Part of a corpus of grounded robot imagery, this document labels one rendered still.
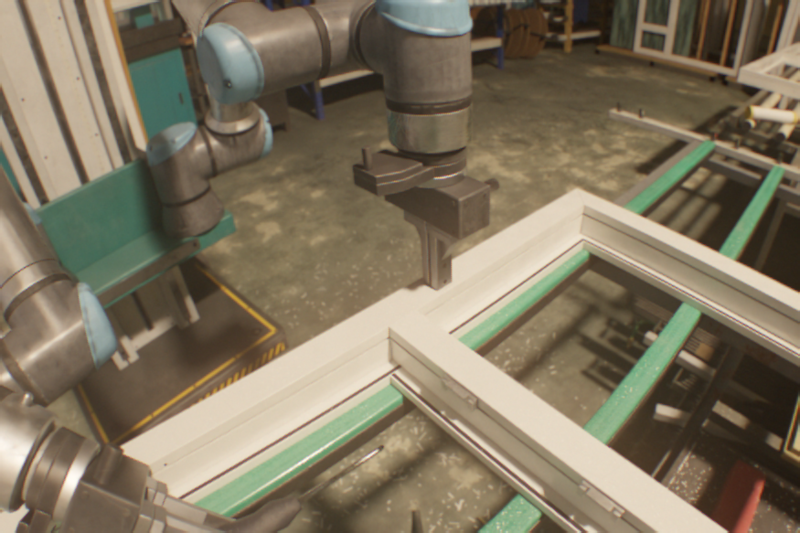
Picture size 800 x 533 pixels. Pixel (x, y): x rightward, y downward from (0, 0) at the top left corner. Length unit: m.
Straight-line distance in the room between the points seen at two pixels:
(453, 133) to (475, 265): 0.23
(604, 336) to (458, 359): 1.47
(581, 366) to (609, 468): 1.38
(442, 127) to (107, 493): 0.43
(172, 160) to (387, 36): 0.88
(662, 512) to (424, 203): 0.40
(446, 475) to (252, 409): 1.05
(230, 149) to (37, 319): 0.86
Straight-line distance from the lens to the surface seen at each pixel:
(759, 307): 0.76
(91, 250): 1.42
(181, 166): 1.27
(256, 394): 0.52
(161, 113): 4.07
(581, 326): 1.98
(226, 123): 1.26
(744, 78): 2.74
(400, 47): 0.46
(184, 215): 1.31
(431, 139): 0.47
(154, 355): 1.64
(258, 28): 0.50
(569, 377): 1.78
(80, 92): 1.41
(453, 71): 0.46
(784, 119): 2.08
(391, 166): 0.48
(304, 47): 0.51
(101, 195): 1.38
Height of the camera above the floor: 1.32
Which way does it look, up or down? 37 degrees down
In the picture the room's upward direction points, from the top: 5 degrees counter-clockwise
